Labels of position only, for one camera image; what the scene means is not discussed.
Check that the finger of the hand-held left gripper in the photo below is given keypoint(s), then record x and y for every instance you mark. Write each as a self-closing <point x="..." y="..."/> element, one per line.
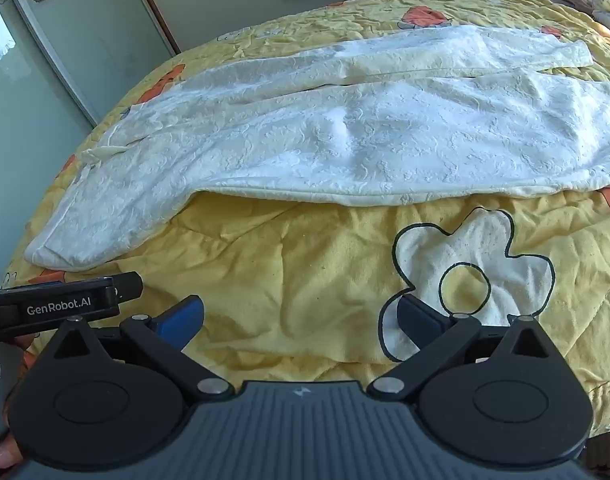
<point x="60" y="306"/>

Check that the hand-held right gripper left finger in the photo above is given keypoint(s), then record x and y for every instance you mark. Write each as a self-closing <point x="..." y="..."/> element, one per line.
<point x="181" y="321"/>

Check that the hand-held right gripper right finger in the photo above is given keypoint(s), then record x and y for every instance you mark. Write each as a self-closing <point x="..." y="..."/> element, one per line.
<point x="417" y="319"/>

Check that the white textured pants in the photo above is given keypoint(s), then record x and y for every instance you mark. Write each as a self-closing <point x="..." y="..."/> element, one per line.
<point x="285" y="135"/>

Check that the person's left hand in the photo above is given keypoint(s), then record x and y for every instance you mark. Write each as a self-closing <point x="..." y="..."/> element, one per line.
<point x="5" y="454"/>

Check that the yellow printed quilt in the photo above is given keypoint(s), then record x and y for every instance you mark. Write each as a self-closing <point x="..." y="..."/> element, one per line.
<point x="285" y="270"/>

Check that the floral frosted glass wardrobe door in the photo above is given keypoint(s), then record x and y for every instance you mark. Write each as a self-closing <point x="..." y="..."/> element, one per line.
<point x="20" y="125"/>
<point x="100" y="25"/>

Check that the brown wooden wardrobe trim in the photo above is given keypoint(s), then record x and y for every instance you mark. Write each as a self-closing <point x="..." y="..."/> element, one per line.
<point x="152" y="5"/>

